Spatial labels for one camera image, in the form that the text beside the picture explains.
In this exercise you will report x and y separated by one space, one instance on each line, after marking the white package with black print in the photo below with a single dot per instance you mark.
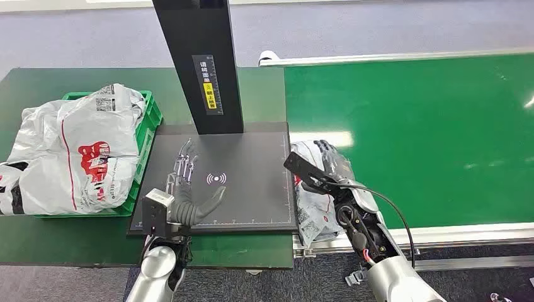
10 196

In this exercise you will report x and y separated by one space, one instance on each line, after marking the white conveyor end cap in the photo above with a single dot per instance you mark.
268 56

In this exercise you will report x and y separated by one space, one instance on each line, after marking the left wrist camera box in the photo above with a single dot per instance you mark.
156 210

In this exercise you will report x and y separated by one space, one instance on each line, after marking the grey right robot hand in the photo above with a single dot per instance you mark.
336 160

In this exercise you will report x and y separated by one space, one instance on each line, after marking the black yellow ruler label sticker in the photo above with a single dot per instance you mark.
207 83

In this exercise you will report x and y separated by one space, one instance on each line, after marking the green plastic basket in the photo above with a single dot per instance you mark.
148 125

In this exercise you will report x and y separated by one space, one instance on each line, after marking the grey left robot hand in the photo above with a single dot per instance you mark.
185 194

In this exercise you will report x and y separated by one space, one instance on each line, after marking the green conveyor belt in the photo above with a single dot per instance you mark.
417 146

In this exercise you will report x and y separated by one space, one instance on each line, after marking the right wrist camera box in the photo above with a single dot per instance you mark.
306 171

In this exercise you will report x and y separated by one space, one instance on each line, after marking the small silver metal fitting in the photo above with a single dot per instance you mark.
498 297

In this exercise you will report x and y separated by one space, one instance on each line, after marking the grey package with red print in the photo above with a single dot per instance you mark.
313 212

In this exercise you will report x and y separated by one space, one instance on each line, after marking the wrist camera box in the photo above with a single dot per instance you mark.
306 171
156 210

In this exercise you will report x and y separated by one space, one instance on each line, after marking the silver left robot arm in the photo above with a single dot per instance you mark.
156 266

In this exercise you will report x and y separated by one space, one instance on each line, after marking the large white package red print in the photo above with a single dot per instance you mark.
83 125

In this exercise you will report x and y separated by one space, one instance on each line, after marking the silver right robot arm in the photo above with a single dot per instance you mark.
392 279

